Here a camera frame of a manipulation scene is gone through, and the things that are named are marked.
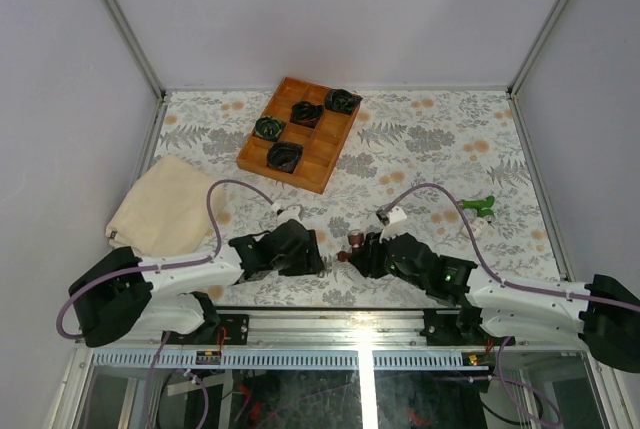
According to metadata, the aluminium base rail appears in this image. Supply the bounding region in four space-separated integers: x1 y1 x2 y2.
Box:
84 307 587 351

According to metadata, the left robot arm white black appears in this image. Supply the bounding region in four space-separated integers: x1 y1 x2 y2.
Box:
69 219 325 348

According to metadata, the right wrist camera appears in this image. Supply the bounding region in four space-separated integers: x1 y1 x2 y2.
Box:
376 206 408 241

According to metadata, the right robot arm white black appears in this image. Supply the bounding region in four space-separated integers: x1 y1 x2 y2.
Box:
347 232 639 373

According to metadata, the white pipe fitting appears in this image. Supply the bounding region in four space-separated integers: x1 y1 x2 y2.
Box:
461 217 489 239

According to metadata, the green water faucet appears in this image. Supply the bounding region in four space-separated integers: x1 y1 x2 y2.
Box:
457 195 495 224

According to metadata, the brown water faucet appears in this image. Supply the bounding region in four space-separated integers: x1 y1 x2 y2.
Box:
337 229 366 262

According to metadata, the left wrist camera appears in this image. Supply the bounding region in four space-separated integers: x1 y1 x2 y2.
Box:
271 202 303 225

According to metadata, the white slotted cable duct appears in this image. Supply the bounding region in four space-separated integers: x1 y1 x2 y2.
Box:
93 349 488 372

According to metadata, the black rolled strap top right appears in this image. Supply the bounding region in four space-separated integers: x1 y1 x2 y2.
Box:
324 88 363 115

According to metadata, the beige folded cloth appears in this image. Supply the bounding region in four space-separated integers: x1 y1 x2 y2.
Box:
105 155 227 257

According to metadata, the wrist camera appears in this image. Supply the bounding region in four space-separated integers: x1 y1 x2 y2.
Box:
376 206 408 241
271 202 303 225

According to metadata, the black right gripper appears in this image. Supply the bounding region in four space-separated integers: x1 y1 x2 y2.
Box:
348 227 428 290

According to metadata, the black green rolled strap left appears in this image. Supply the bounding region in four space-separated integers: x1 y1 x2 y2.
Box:
253 115 287 142

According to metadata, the black rolled strap bottom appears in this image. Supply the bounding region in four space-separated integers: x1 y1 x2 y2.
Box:
266 141 305 173

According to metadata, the black rolled strap upper middle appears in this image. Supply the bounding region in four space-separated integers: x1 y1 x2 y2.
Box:
290 100 325 127

